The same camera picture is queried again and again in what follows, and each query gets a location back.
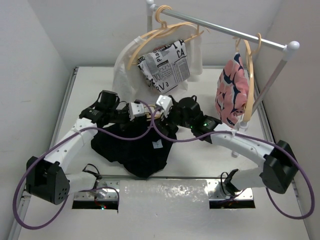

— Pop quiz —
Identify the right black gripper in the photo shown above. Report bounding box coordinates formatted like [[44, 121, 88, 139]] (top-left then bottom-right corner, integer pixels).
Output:
[[154, 100, 194, 135]]

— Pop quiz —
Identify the beige hanger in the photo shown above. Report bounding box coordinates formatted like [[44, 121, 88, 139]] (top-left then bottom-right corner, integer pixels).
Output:
[[239, 33, 262, 129], [126, 5, 192, 70], [144, 105, 163, 122]]

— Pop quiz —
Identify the black t shirt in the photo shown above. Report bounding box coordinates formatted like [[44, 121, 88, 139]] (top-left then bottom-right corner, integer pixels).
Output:
[[90, 116, 173, 179]]

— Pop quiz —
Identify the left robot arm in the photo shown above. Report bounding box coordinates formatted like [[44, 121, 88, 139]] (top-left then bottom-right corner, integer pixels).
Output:
[[26, 90, 134, 205]]

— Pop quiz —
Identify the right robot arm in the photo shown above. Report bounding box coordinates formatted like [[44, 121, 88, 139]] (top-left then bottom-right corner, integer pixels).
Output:
[[156, 95, 298, 196]]

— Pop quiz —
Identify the white t shirt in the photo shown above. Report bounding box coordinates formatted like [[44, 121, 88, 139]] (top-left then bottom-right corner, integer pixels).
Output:
[[112, 24, 203, 104]]

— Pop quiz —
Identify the newspaper print t shirt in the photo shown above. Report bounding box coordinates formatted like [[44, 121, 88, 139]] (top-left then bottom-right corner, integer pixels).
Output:
[[137, 39, 191, 93]]

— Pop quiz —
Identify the pink patterned t shirt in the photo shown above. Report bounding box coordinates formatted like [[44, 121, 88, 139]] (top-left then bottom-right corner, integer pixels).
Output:
[[215, 52, 249, 128]]

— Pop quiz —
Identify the white paper label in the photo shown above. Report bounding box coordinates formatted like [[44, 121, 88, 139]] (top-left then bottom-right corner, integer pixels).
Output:
[[152, 139, 163, 149]]

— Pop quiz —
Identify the metal clothes rack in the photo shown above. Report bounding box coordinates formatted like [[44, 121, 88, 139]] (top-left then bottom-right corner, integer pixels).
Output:
[[145, 0, 301, 158]]

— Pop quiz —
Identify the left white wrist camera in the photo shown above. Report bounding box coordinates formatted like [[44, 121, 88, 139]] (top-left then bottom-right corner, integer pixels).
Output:
[[128, 102, 146, 121]]

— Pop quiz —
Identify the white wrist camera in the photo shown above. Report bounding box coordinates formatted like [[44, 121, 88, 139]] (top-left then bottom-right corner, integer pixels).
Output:
[[155, 95, 174, 117], [128, 102, 146, 121]]

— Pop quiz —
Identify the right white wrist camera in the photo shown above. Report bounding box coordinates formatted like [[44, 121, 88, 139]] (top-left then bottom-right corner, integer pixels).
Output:
[[155, 95, 174, 117]]

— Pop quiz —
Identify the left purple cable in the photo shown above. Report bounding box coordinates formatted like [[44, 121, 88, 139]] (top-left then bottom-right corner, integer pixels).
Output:
[[12, 99, 159, 230]]

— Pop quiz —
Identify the purple cable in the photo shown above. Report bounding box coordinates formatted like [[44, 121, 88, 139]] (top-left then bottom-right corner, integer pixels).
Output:
[[152, 107, 315, 220], [12, 99, 159, 230]]

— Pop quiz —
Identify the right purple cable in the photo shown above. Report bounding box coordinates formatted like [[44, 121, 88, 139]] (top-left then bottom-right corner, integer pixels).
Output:
[[152, 107, 315, 220]]

